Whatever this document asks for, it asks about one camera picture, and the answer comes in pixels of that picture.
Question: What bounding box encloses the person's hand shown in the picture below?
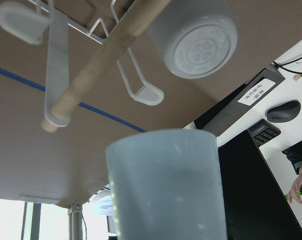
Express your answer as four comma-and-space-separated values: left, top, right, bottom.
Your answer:
287, 167, 302, 205

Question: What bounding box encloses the light blue plastic cup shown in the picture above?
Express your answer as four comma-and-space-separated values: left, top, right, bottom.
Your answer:
106, 129, 227, 240

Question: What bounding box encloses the grey plastic cup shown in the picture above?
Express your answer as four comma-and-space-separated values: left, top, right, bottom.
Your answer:
147, 0, 237, 79

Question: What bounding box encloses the seated person in black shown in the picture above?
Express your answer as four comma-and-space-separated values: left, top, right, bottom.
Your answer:
282, 142, 302, 175

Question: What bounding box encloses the black computer monitor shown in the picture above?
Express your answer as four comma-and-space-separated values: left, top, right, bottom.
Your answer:
218, 131, 302, 240

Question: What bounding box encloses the black keyboard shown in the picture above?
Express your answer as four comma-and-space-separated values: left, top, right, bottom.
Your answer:
248, 119, 281, 146

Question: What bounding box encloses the black computer mouse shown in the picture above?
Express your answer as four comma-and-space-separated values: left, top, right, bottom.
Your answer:
265, 100, 301, 123

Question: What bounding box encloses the black box with label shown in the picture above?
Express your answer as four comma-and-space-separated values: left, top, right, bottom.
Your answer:
194, 68, 285, 137

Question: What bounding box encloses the aluminium frame post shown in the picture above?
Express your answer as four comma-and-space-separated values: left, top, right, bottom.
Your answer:
68, 204, 83, 240

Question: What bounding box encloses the white wire cup rack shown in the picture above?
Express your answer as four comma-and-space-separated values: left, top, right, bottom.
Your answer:
0, 0, 179, 131

